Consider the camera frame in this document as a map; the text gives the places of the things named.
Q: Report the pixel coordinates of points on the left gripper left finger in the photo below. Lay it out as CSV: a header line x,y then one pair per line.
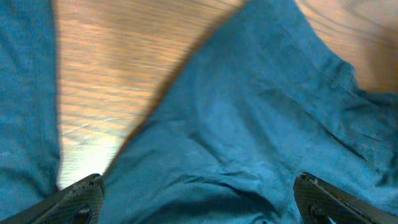
x,y
80,203

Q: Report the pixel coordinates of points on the navy blue shorts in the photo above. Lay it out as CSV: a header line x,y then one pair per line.
x,y
261,102

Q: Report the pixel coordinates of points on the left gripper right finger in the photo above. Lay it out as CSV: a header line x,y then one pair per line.
x,y
322,203

